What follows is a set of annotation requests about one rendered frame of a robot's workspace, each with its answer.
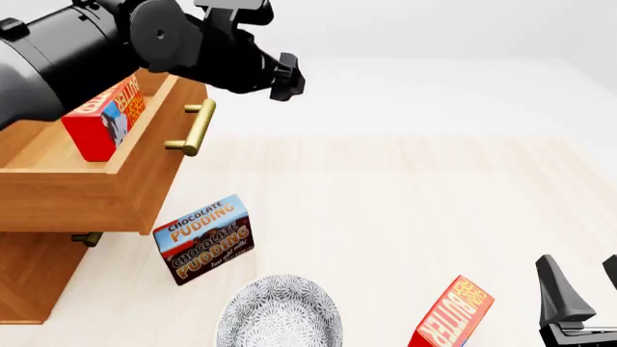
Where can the grey patterned bowl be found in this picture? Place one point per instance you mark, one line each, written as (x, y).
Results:
(279, 314)

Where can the red butter box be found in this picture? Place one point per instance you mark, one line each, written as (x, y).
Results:
(453, 318)
(99, 126)

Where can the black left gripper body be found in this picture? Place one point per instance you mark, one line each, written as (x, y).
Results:
(288, 77)

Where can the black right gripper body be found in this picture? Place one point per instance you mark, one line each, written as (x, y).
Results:
(583, 336)

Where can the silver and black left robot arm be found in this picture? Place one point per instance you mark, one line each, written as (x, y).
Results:
(72, 54)

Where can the chocolate pudding box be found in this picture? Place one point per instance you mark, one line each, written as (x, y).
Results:
(207, 238)

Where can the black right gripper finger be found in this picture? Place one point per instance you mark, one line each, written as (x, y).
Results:
(559, 296)
(613, 269)

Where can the wooden drawer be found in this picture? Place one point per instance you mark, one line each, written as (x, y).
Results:
(72, 202)

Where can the wooden cabinet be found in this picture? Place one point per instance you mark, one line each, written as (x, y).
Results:
(34, 278)

